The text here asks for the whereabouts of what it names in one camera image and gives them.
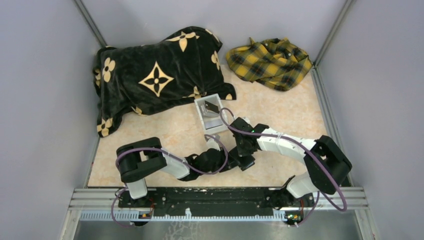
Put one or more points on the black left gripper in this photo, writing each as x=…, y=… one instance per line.
x=223, y=157

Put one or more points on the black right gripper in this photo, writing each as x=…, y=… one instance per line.
x=242, y=152

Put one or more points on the black leather card holder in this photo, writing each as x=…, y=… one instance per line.
x=242, y=162

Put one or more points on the white plastic card tray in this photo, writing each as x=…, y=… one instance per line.
x=211, y=124

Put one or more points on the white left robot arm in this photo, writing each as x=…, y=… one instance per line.
x=136, y=161

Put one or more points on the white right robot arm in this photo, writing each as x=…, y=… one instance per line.
x=326, y=164

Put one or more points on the dark card in tray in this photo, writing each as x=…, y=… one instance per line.
x=211, y=108

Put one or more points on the yellow plaid cloth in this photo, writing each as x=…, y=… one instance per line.
x=275, y=63

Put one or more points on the black floral velvet blanket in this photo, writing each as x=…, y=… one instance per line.
x=152, y=78

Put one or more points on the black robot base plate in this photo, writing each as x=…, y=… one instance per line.
x=216, y=202

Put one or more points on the aluminium frame rail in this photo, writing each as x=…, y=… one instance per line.
x=101, y=204

